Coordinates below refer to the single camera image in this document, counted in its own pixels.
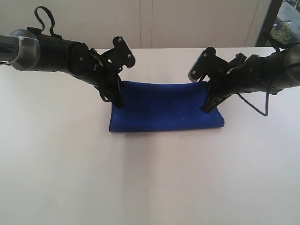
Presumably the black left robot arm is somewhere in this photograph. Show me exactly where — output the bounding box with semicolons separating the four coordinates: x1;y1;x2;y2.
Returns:
0;29;124;108

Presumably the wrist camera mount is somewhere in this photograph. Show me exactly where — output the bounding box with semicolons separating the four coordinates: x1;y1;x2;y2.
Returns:
101;36;136;72
187;47;228;83

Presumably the blue towel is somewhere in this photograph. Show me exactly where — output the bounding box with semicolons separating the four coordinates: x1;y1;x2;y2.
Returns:
109;81;225;133

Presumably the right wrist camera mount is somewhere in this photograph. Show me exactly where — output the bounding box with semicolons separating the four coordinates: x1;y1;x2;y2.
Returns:
187;47;228;83

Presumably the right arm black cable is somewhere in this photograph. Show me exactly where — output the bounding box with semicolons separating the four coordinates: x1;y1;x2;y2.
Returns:
234;30;291;117

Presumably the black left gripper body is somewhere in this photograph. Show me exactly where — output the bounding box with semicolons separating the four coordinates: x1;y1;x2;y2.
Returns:
77;49;120;92

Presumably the black window frame post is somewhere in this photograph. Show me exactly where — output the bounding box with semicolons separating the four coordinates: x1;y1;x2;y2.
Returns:
255;0;282;47

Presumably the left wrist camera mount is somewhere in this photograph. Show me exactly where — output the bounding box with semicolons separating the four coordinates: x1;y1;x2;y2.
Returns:
101;36;136;72

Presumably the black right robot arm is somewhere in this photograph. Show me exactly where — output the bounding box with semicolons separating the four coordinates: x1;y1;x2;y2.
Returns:
201;44;300;113

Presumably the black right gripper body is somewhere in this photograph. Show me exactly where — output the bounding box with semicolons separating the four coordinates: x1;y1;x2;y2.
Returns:
209;53;250;98

